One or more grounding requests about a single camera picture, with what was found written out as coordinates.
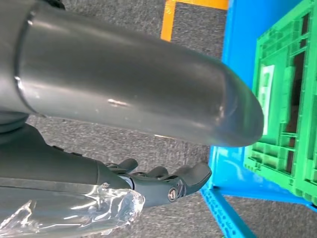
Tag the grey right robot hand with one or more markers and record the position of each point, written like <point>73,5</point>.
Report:
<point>124,82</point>

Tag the blue metal shelf rack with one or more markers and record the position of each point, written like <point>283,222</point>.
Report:
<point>238,39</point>

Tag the yellow floor tape square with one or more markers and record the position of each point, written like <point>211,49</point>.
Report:
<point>168,19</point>

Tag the green plastic crate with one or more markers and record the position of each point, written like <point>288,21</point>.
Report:
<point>283,95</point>

